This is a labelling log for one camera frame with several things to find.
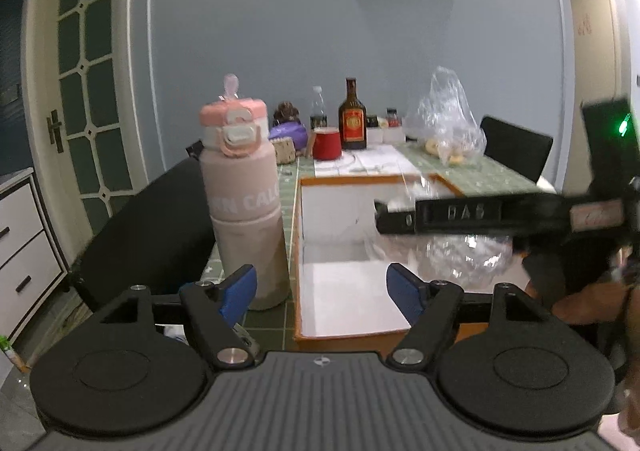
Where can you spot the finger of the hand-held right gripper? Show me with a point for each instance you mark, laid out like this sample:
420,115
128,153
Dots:
525,216

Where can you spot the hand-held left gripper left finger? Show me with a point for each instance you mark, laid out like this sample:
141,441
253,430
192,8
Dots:
240,291

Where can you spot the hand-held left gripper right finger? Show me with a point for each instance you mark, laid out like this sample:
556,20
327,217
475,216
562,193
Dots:
405,291

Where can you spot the orange rimmed white box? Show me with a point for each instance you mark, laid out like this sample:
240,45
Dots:
345,211

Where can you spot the person's right hand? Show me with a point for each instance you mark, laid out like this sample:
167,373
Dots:
590,303

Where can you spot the pink water bottle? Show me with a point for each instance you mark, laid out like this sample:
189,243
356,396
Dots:
245,231

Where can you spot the slim black chair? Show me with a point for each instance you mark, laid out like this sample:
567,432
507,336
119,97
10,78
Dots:
515,146

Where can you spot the beige door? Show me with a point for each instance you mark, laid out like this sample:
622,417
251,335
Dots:
595,81

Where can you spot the wide black chair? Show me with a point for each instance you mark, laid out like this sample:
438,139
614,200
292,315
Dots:
150,231

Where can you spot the clear plastic bag with bread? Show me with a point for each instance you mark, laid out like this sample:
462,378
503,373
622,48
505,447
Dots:
445,121

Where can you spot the white paper mat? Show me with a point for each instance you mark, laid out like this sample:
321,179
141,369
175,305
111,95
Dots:
380,158

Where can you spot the red door decoration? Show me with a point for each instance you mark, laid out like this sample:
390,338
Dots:
584,27

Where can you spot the small woven basket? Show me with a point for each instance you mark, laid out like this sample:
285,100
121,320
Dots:
285,151

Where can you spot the small jar with red label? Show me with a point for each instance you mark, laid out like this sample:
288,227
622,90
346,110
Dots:
393,118

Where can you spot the purple bag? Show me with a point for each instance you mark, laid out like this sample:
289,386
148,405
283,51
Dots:
290,133

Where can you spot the red cup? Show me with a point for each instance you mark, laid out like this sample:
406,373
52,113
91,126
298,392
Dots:
326,145

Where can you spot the small dark jar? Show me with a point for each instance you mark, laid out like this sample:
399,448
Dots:
372,122

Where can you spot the brown bottle with red label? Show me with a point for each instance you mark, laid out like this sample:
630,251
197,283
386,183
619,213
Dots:
353,123

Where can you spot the dark pinecone decoration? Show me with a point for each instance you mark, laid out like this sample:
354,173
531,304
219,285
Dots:
286,112

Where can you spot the clear plastic bottle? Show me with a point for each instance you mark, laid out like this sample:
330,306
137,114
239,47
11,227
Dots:
318,111

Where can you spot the white drawer cabinet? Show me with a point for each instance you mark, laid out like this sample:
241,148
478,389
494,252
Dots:
25,241

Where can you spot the glass pane door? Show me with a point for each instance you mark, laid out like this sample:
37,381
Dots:
90,71

